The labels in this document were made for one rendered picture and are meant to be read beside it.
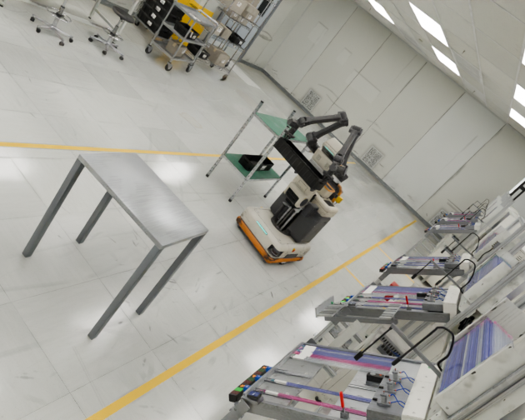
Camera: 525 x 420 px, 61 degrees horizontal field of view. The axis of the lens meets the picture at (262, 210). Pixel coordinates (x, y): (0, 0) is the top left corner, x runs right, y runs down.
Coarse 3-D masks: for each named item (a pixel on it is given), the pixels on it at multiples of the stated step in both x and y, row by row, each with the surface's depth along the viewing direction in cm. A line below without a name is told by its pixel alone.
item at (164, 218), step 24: (72, 168) 242; (96, 168) 238; (120, 168) 253; (144, 168) 270; (120, 192) 235; (144, 192) 250; (168, 192) 267; (48, 216) 255; (96, 216) 295; (144, 216) 233; (168, 216) 248; (192, 216) 264; (168, 240) 230; (192, 240) 265; (144, 264) 230; (96, 336) 255
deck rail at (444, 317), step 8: (352, 312) 316; (360, 312) 314; (368, 312) 311; (376, 312) 308; (400, 312) 300; (408, 312) 298; (416, 312) 296; (424, 312) 293; (432, 312) 291; (440, 312) 289; (416, 320) 296; (424, 320) 293; (432, 320) 291; (440, 320) 289; (448, 320) 286
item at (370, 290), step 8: (368, 288) 367; (376, 288) 365; (384, 288) 363; (392, 288) 361; (400, 288) 359; (408, 288) 358; (416, 288) 356; (424, 288) 354; (400, 296) 340; (408, 296) 337; (416, 296) 335
